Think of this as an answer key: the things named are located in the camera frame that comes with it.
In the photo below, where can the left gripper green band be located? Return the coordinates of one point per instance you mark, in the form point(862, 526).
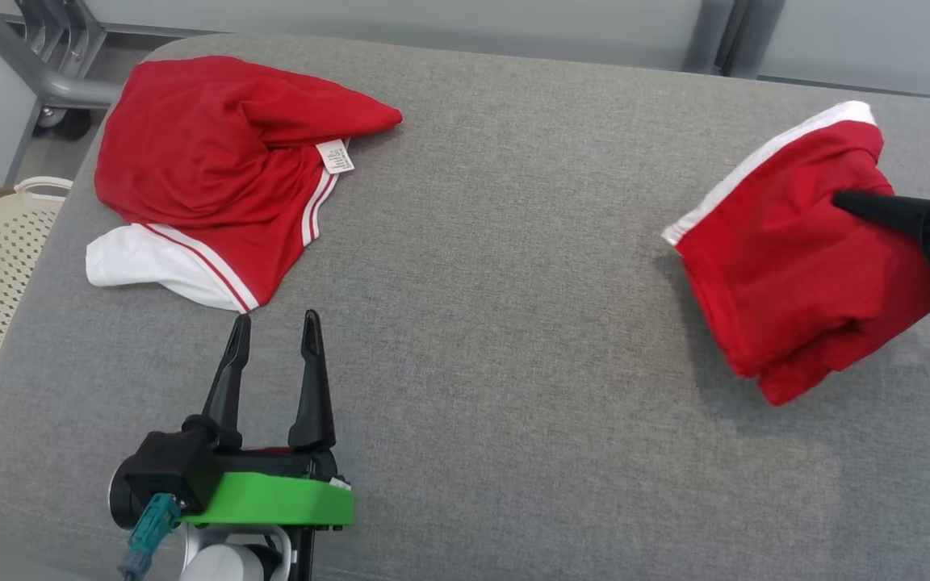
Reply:
point(271, 499)

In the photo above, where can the red shorts with white stripe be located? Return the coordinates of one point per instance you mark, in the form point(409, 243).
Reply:
point(772, 274)

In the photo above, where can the red basketball jersey white trim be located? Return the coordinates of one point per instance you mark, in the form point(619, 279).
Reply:
point(190, 145)

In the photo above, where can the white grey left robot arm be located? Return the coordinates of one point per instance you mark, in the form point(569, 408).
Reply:
point(227, 561)

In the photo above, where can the grey fabric sofa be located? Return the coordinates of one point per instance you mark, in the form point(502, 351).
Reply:
point(513, 323)

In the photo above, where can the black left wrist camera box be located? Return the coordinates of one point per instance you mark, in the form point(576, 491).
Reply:
point(162, 472)

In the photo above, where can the grey partition post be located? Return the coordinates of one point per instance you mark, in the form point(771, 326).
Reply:
point(743, 32)

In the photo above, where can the grey metal cart frame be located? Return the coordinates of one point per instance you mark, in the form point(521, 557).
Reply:
point(53, 85)

